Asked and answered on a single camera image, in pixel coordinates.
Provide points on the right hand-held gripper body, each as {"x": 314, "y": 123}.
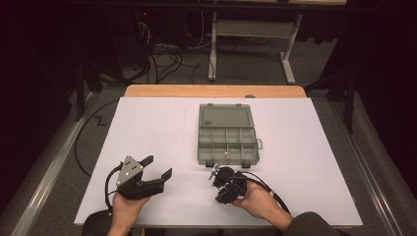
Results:
{"x": 234, "y": 185}

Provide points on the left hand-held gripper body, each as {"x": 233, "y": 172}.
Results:
{"x": 129, "y": 170}

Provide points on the grey plastic compartment box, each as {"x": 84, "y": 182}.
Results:
{"x": 226, "y": 118}

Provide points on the person's right hand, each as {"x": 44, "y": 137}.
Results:
{"x": 259, "y": 203}

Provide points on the person's left hand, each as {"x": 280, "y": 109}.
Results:
{"x": 126, "y": 208}

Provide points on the white table cover sheet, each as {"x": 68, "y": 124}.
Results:
{"x": 157, "y": 131}

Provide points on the black metal stand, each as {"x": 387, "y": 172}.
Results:
{"x": 350, "y": 105}
{"x": 79, "y": 98}

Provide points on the black computer tower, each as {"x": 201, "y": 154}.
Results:
{"x": 131, "y": 36}

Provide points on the metal floor rail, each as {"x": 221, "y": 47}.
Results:
{"x": 49, "y": 178}
{"x": 378, "y": 193}

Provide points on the white metal desk frame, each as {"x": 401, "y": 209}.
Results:
{"x": 252, "y": 29}

